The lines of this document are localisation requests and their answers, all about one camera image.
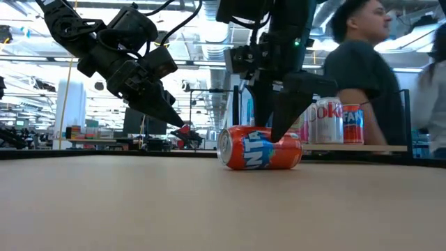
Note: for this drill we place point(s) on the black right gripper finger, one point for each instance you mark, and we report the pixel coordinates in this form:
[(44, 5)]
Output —
[(262, 104), (292, 101)]

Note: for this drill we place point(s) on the blue silver Red Bull can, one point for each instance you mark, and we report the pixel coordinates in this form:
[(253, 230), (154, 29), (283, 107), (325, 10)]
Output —
[(246, 111)]

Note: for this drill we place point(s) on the orange Fanta can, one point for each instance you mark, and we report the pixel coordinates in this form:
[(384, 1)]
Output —
[(353, 125), (244, 150)]

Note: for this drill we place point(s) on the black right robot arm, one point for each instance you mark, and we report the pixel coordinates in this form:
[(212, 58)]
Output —
[(289, 17)]

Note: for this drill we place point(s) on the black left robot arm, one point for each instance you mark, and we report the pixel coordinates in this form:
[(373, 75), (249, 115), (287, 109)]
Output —
[(69, 28)]

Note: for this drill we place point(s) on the red black device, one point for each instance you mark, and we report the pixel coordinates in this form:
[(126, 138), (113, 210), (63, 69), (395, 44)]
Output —
[(188, 135)]

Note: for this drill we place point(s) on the person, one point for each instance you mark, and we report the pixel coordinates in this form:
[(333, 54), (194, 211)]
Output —
[(362, 69), (432, 101)]

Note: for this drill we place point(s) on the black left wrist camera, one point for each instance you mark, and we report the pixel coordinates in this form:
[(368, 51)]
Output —
[(159, 62)]

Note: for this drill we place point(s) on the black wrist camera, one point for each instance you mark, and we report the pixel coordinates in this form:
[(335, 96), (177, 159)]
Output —
[(237, 61), (159, 62)]

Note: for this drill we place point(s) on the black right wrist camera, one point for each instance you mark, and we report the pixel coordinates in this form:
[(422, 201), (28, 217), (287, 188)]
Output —
[(237, 61)]

